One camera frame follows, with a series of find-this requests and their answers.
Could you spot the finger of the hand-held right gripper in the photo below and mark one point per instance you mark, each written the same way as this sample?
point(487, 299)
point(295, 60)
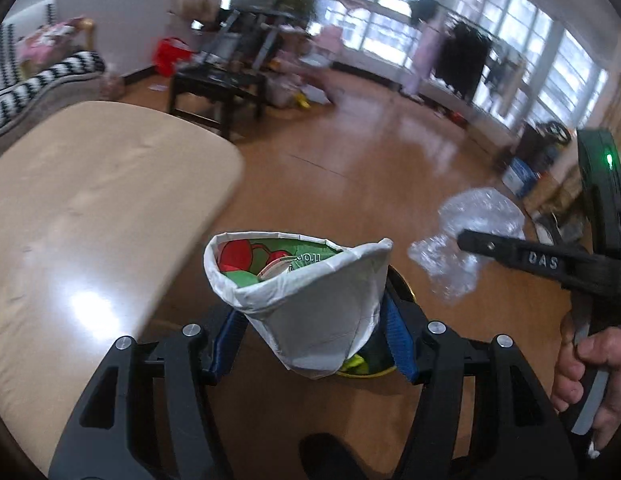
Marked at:
point(530, 257)

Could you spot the dark low cabinet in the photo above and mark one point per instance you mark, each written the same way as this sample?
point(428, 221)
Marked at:
point(540, 140)

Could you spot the white sofa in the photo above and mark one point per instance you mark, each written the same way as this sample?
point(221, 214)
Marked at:
point(85, 35)

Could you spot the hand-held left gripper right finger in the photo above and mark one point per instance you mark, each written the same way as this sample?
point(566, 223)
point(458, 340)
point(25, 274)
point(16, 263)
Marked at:
point(399, 347)

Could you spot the pink printed cushion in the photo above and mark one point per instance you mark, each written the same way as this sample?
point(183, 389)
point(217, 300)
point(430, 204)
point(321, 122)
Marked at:
point(50, 40)

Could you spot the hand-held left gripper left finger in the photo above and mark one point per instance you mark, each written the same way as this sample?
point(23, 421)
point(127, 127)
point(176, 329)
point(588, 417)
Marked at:
point(225, 347)

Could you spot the person's right hand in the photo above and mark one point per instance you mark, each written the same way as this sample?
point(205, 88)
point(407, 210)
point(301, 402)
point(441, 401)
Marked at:
point(615, 360)

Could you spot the hanging pink garment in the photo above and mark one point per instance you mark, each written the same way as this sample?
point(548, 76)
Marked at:
point(424, 55)

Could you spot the black bin yellow rim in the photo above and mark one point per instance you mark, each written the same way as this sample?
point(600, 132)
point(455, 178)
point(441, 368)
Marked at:
point(376, 355)

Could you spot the black coffee table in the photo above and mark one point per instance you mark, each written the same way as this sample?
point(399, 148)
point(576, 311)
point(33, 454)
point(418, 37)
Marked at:
point(210, 85)

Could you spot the metal folding stand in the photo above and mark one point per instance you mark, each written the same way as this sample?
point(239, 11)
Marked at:
point(270, 30)

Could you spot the blue and white box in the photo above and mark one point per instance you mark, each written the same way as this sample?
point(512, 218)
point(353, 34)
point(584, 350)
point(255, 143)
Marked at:
point(519, 175)

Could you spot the white paper cup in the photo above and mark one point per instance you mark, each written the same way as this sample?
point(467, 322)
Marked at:
point(315, 320)

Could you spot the red gift bag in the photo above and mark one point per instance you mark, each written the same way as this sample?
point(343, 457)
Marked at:
point(173, 55)

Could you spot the clear plastic wrap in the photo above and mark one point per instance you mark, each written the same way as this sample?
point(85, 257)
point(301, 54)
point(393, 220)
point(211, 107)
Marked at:
point(483, 210)

